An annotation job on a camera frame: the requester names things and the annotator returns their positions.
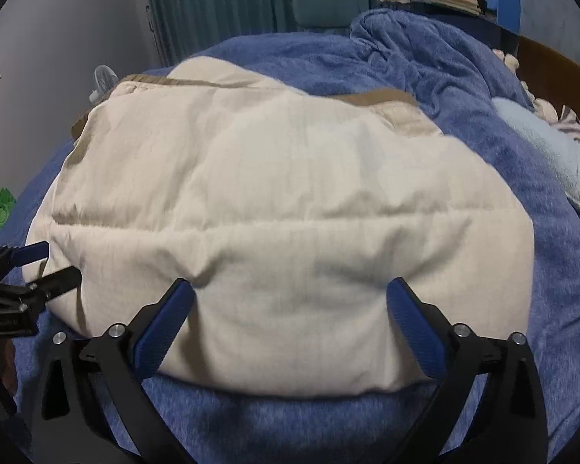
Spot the cream hooded puffer jacket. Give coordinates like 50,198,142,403
25,55,536,399

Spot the teal curtain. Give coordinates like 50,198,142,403
142,0,399,66

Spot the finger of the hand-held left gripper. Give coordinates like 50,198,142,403
23,266,83,301
0,242,50,272

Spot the blue fleece blanket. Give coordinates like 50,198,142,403
0,10,580,464

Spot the dark blue bookshelf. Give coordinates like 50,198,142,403
406,0,506,50

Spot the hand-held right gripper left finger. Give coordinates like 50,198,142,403
31,278,199,464

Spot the light blue towel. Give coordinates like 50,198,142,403
490,97,580,219

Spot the teal chair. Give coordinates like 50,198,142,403
291,0,362,33

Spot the wooden headboard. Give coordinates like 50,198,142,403
517,34,580,130

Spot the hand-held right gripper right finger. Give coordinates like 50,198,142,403
386,277,549,464

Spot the white small fan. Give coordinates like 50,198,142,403
92,65,120,106

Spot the blue file box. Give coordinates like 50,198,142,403
486,0,521,33

